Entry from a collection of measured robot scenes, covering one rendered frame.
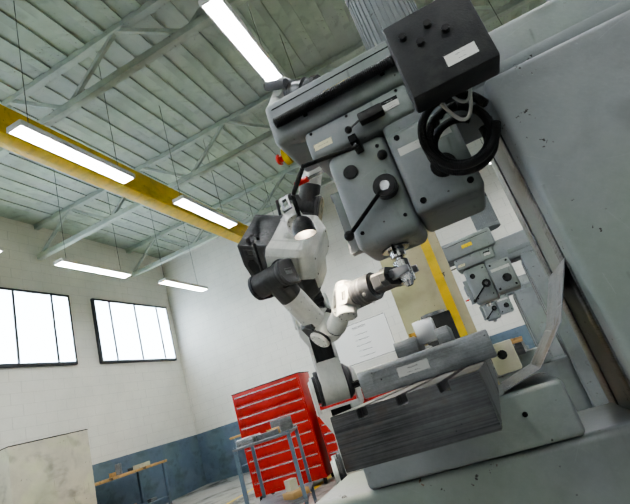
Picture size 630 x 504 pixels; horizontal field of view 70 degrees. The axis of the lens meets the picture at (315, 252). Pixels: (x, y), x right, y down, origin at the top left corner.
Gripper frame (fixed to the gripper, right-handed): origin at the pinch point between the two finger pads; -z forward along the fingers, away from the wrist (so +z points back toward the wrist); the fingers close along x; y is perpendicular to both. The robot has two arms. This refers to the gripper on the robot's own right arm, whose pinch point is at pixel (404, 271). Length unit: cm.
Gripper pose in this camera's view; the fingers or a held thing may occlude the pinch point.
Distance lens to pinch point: 133.8
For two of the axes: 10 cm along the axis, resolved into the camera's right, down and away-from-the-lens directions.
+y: 2.9, 9.1, -3.0
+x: 6.5, 0.5, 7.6
